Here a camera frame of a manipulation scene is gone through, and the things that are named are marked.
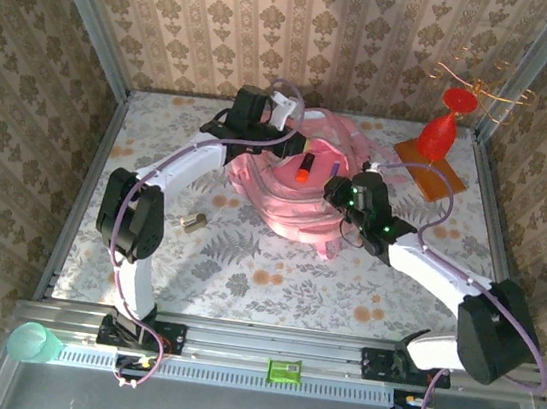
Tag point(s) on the black marker orange cap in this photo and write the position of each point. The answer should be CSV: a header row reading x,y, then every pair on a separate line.
x,y
302,174

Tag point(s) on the pink student backpack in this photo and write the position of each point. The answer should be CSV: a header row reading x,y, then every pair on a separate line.
x,y
293,207

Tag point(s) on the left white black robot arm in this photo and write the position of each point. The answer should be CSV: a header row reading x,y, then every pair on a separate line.
x,y
131,216

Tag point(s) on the red goblet shaped ornament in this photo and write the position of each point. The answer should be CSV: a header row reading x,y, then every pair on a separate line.
x,y
436,137

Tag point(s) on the floral table cover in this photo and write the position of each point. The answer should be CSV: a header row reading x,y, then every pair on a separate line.
x,y
290,307

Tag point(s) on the small tan cylindrical item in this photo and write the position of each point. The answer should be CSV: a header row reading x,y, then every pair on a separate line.
x,y
193,223

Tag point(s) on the green wrapped packet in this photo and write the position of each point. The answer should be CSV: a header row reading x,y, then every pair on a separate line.
x,y
284,371

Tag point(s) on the teal plastic cup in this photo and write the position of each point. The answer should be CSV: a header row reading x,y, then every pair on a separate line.
x,y
28,341

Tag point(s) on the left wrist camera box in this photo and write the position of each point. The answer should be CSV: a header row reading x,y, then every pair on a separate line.
x,y
283,110

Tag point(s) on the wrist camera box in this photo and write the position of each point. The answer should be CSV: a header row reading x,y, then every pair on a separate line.
x,y
373,167
283,110

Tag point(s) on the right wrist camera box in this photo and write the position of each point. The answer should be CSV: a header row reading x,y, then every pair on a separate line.
x,y
373,167

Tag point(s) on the orange wooden base plate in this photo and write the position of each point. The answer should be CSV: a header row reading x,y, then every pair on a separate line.
x,y
433,177

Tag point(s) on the aluminium side rail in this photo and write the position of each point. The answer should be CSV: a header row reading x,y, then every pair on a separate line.
x,y
486,167
99,151

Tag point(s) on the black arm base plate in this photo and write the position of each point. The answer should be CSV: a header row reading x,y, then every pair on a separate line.
x,y
376,364
175,338

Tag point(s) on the aluminium mounting rail beam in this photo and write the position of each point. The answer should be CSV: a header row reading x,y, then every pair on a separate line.
x,y
260,344

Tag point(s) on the aluminium frame post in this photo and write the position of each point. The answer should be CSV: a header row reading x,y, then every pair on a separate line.
x,y
92,14
529,72

